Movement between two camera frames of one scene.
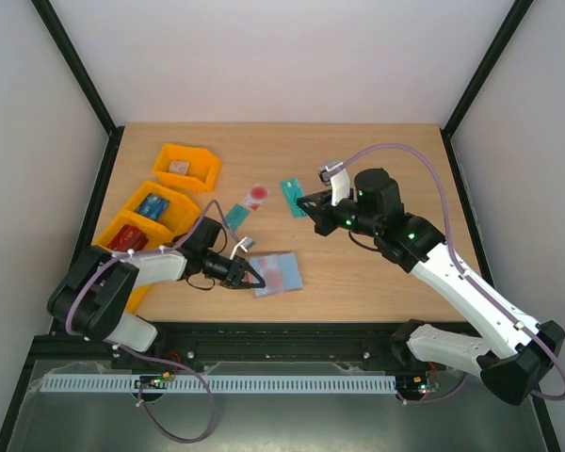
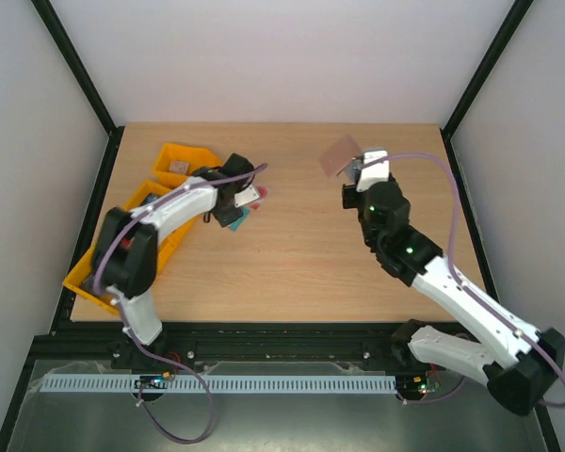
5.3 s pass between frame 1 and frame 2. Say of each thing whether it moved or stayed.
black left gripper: moved
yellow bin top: stayed
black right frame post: stayed
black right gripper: moved
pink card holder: moved
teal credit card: stayed
